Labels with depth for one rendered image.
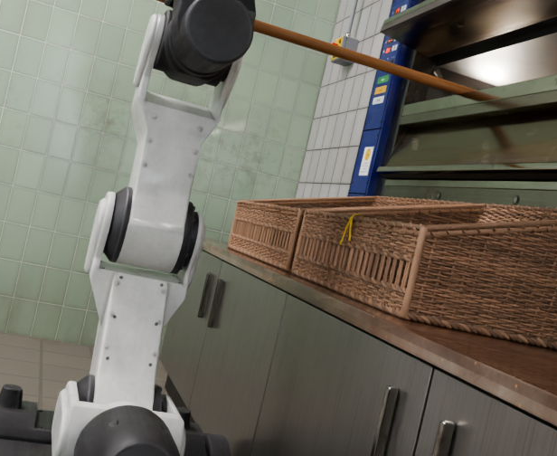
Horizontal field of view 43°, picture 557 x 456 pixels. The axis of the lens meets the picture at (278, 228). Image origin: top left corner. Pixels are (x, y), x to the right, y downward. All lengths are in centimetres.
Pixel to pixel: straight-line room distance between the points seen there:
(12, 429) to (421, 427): 84
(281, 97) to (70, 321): 135
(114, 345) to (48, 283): 184
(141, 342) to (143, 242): 18
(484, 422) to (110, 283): 74
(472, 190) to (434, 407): 111
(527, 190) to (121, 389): 105
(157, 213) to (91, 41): 191
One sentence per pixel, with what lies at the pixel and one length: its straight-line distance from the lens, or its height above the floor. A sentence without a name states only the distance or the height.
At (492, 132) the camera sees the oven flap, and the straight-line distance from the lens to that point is 200.
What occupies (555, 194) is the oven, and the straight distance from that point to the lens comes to 170.
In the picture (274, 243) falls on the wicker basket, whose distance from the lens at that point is 181.
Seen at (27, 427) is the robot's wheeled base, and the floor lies 19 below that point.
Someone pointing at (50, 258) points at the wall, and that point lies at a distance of 311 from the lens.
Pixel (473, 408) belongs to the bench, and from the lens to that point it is 87.
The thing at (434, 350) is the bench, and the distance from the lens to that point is 94.
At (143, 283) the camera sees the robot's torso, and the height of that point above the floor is 52.
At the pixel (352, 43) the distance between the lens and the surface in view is 303.
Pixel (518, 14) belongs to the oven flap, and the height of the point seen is 137.
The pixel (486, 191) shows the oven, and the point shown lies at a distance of 192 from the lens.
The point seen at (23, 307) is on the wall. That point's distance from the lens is 314.
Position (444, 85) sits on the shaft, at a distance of 216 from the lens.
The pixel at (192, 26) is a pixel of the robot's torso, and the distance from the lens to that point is 116.
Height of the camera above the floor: 68
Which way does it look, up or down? level
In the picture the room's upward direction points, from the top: 13 degrees clockwise
